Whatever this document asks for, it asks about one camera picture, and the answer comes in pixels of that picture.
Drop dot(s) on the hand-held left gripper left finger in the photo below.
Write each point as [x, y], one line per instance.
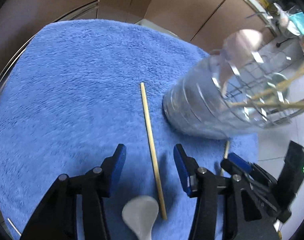
[121, 160]

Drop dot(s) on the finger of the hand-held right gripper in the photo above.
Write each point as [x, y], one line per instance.
[229, 166]
[239, 161]

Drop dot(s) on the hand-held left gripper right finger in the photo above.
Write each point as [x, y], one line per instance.
[180, 165]

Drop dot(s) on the wooden chopstick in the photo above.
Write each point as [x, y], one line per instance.
[152, 150]
[291, 76]
[266, 104]
[226, 150]
[14, 227]
[269, 90]

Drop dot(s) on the large white rice spoon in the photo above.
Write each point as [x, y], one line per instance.
[140, 212]

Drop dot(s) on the clear plastic container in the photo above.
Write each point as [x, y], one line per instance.
[191, 105]

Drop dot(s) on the small white rice spoon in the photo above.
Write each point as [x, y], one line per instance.
[244, 42]

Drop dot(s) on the blue fluffy towel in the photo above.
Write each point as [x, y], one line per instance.
[79, 92]

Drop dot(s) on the black power plug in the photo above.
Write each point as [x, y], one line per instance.
[279, 44]

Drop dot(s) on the white plastic bag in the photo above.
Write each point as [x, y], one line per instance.
[281, 15]

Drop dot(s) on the yellow detergent bottle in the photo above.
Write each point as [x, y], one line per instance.
[262, 0]

